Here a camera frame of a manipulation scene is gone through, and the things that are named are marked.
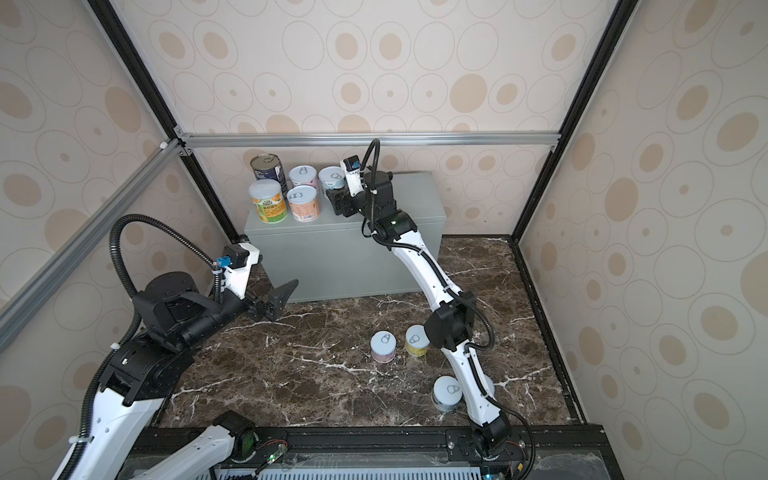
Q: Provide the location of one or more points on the grey metal cabinet box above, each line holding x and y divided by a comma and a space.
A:
330, 257

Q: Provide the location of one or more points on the black corner post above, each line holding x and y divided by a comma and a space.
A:
608, 42
107, 17

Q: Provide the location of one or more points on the orange peach label can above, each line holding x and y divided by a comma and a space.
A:
304, 204

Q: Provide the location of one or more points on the green orange plastic-lid can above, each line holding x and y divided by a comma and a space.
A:
267, 196

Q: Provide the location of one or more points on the light blue label can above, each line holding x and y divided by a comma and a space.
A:
331, 178

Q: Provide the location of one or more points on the dark blue tin can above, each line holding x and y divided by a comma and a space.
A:
269, 166

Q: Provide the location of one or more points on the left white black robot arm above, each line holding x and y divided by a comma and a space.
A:
140, 374

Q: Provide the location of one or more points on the right black corner post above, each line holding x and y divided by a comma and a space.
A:
608, 42

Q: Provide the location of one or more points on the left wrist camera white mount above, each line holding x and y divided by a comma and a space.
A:
234, 268

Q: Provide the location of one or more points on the left side aluminium rail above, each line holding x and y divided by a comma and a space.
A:
35, 293

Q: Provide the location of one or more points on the back horizontal aluminium rail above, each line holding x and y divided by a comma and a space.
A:
390, 139

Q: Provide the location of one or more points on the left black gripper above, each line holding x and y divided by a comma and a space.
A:
274, 303

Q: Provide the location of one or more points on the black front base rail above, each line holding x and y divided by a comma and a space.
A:
555, 452

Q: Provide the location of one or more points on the pink label can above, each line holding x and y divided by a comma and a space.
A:
383, 346

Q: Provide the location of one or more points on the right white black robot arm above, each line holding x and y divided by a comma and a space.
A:
456, 326

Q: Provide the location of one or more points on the yellow label can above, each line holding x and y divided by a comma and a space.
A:
416, 342

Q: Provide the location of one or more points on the left black corner post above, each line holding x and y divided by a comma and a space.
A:
107, 17

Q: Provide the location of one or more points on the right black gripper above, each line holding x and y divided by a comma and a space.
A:
342, 197

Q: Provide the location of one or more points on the pink white small can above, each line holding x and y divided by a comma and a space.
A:
304, 175

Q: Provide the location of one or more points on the teal bear label can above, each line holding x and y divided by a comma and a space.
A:
446, 393

